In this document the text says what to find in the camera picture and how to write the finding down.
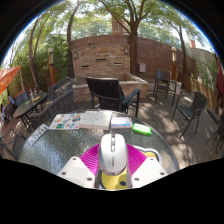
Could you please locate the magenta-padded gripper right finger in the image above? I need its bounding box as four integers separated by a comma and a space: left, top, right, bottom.
126, 143, 169, 189

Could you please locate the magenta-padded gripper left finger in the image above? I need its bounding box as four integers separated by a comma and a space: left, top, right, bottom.
57, 143, 102, 190

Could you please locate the white computer mouse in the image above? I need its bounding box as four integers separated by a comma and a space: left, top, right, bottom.
98, 132, 128, 176

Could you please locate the yellow duck-shaped mouse pad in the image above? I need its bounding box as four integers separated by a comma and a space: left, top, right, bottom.
99, 145, 163, 191

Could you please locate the green tissue pack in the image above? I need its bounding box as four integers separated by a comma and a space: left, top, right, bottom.
131, 122, 153, 136

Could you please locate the colourful printed leaflet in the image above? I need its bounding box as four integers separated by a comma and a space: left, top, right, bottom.
48, 112, 84, 131

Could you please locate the white sign plate black lettering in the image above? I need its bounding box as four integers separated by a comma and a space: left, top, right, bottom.
28, 123, 49, 146

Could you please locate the white open book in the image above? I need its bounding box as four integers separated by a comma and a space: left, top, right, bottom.
79, 110, 114, 131

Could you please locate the small white box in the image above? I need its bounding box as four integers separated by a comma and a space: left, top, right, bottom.
110, 116, 134, 130

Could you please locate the black metal mesh chair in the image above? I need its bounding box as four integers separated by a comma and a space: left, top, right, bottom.
208, 116, 224, 158
0, 129, 27, 161

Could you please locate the dark wicker armchair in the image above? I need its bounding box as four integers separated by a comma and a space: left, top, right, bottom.
28, 88, 75, 131
47, 77, 76, 101

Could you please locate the dark patio table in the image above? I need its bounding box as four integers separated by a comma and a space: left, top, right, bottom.
12, 92, 49, 129

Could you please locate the black slatted wooden chair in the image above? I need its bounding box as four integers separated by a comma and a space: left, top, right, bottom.
85, 76, 142, 118

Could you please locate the dark mesh armchair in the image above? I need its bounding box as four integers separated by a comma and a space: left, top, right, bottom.
171, 91, 208, 139

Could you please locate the blue-backed patio chair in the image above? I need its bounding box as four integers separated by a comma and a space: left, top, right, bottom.
14, 91, 29, 108

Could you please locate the stone brick fountain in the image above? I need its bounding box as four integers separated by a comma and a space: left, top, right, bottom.
71, 43, 149, 101

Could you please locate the red closed patio umbrella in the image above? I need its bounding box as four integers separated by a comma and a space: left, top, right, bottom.
214, 53, 224, 108

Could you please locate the orange patio umbrella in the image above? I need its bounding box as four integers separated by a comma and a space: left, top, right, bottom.
0, 65, 22, 94

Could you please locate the grey wall box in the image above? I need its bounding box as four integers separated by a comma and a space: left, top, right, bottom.
138, 62, 147, 74

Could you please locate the wooden lamp post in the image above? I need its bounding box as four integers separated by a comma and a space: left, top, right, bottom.
48, 47, 56, 86
170, 46, 178, 81

